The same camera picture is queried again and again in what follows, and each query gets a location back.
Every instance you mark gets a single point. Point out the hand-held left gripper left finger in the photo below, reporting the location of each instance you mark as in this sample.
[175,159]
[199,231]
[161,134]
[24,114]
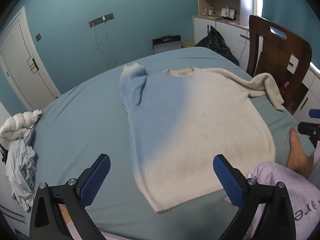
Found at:
[96,180]

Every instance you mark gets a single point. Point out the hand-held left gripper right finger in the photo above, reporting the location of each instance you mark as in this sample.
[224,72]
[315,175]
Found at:
[228,182]

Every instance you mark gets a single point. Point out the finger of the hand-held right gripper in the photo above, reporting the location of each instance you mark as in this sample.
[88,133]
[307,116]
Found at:
[315,113]
[308,128]

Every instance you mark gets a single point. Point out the blue and white knit sweater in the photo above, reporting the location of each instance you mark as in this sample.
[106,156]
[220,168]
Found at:
[187,130]

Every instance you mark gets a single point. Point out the person's bare foot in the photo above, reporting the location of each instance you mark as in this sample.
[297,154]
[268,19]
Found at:
[298,155]

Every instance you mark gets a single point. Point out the person's pink pants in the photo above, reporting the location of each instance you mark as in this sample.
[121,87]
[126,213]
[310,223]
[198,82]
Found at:
[268,172]

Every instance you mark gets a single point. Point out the brown wooden chair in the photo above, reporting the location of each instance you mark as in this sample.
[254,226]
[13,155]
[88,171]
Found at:
[275,55]

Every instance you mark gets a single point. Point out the grey crumpled cloth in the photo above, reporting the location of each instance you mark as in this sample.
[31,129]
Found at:
[21,172]

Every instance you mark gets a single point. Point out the white cabinet unit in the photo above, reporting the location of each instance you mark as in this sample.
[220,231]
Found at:
[226,33]

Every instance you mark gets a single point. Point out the black trash bag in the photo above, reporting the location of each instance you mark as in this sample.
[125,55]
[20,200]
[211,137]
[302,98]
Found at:
[215,43]

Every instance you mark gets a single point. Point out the white door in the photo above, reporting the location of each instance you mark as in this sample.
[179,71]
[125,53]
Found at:
[22,62]

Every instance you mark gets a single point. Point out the yellow bin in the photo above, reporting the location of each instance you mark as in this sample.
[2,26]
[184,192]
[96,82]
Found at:
[188,45]

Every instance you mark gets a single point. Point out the black and white box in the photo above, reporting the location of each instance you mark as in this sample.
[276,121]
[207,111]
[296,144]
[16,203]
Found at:
[166,44]

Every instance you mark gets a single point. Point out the grey wall switch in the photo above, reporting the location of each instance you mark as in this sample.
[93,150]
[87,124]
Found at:
[38,37]

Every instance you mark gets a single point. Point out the grey wall power strip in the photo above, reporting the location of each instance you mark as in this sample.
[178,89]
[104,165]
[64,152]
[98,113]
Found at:
[101,20]

